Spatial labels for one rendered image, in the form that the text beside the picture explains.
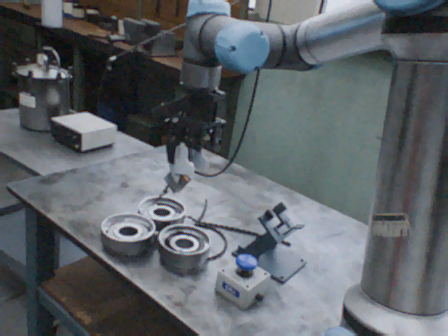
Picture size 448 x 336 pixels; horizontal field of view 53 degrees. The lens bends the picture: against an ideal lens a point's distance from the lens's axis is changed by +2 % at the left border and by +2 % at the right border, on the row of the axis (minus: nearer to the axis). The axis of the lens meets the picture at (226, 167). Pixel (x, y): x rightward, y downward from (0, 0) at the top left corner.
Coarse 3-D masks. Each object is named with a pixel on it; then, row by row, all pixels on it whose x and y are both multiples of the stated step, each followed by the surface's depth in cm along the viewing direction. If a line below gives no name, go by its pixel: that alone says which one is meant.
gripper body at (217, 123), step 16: (192, 96) 84; (208, 96) 82; (224, 96) 84; (192, 112) 85; (208, 112) 83; (176, 128) 86; (192, 128) 84; (208, 128) 85; (224, 128) 88; (192, 144) 85; (208, 144) 86
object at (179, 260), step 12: (168, 228) 91; (180, 228) 93; (192, 228) 93; (180, 240) 91; (192, 240) 90; (204, 240) 91; (168, 252) 84; (180, 252) 84; (204, 252) 86; (168, 264) 86; (180, 264) 85; (192, 264) 85
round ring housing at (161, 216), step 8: (144, 200) 100; (152, 200) 102; (160, 200) 103; (168, 200) 103; (176, 200) 102; (144, 208) 99; (152, 208) 100; (160, 208) 100; (168, 208) 101; (184, 208) 99; (152, 216) 96; (160, 216) 101; (168, 216) 97; (184, 216) 98; (160, 224) 94; (168, 224) 94; (176, 224) 96
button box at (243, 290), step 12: (228, 264) 82; (228, 276) 79; (240, 276) 79; (252, 276) 80; (264, 276) 80; (216, 288) 81; (228, 288) 79; (240, 288) 77; (252, 288) 77; (264, 288) 81; (228, 300) 80; (240, 300) 78; (252, 300) 79
